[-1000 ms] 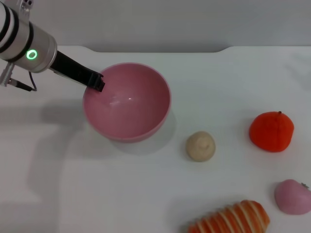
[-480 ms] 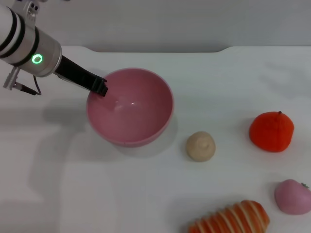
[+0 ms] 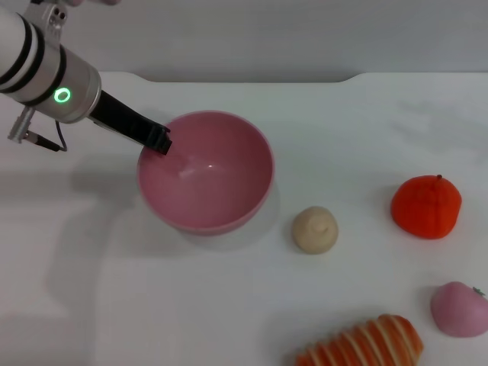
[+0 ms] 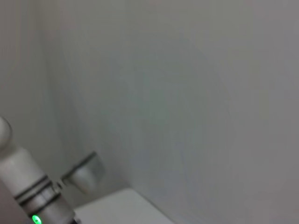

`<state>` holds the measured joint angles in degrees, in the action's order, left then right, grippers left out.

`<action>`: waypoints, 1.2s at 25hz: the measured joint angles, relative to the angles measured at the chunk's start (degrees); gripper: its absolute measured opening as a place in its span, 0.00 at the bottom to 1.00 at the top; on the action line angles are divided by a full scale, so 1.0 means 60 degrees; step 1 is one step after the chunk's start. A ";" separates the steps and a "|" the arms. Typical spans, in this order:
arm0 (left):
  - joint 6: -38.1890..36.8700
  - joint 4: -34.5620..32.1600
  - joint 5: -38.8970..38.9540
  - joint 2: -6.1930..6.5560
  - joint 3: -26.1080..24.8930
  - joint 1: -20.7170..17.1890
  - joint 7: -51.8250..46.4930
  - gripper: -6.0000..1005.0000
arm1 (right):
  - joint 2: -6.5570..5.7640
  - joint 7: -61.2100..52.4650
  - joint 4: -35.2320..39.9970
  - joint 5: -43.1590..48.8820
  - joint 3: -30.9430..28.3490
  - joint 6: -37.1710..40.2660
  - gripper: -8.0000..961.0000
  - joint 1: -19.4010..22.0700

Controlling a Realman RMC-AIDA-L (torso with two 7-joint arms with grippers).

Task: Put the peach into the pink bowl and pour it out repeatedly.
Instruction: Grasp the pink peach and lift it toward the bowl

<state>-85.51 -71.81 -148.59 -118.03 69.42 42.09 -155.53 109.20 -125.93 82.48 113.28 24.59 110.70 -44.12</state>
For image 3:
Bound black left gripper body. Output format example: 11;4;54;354
89;90;154;147

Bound pink peach toy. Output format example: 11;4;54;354
430;281;488;339

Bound silver camera mount bracket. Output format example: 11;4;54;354
22;0;69;41

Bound orange white striped bread toy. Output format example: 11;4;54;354
295;313;424;366

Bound pink plastic bowl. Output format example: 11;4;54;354
136;110;275;237

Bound black cable with silver connector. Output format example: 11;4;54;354
7;106;69;153

